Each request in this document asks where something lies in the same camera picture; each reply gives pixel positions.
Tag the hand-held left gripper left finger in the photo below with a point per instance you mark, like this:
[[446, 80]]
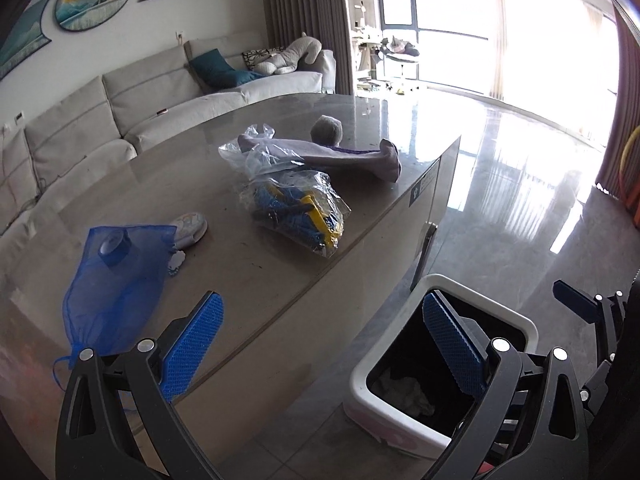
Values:
[[192, 345]]

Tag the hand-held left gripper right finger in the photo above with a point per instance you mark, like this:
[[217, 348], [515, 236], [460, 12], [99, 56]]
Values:
[[452, 345]]

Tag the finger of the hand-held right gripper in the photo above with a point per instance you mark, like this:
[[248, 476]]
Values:
[[602, 385], [575, 302]]

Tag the blue mesh bag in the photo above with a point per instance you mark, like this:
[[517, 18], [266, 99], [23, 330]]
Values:
[[115, 300]]

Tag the white trash bin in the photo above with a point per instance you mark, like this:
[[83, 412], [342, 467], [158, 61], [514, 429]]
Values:
[[365, 385]]

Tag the small pastel child's shoe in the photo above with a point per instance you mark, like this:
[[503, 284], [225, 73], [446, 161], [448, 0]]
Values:
[[192, 225]]

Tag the clear bag of blue-yellow toys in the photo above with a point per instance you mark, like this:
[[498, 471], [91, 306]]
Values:
[[300, 210]]

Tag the clear plastic bag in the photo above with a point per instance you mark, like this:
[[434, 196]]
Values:
[[240, 152]]

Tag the long grey sock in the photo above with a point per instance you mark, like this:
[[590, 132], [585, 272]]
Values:
[[340, 157]]

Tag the purple round disc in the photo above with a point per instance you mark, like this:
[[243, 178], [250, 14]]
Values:
[[352, 150]]

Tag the grey balled sock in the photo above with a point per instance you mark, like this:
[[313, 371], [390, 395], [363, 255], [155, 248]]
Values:
[[326, 130]]

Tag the crumpled white tissue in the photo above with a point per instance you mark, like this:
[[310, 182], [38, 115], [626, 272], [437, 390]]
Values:
[[405, 392]]

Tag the small white flower trinket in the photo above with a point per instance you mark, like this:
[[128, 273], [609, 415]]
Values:
[[176, 261]]

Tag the small round tape roll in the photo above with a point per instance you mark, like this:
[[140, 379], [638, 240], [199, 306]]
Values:
[[112, 254]]

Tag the table label sticker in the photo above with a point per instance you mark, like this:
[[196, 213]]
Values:
[[424, 182]]

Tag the dark curtain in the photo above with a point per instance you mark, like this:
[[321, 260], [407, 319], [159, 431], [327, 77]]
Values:
[[625, 110]]

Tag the grey fabric sofa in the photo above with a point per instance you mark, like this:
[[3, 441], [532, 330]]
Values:
[[150, 90]]

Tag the sheer white curtain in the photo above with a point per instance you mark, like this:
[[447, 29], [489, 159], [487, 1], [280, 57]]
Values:
[[550, 45]]

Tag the teal pillow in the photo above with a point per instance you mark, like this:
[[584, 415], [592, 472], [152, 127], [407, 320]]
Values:
[[215, 67]]

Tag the small white side table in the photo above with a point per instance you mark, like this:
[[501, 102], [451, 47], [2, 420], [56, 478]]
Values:
[[400, 52]]

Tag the black-white patterned pillow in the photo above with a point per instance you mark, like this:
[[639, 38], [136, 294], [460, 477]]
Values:
[[257, 55]]

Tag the grey plush toy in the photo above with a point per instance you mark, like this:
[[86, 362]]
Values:
[[295, 55]]

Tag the white cluttered desk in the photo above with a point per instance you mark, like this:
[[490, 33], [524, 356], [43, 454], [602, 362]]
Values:
[[364, 40]]

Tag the large window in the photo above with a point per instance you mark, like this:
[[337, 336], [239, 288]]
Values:
[[440, 5]]

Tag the grey curtain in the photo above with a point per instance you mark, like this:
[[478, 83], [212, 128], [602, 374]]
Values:
[[305, 15]]

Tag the large curved wall art panel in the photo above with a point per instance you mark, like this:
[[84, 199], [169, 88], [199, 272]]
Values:
[[20, 40]]

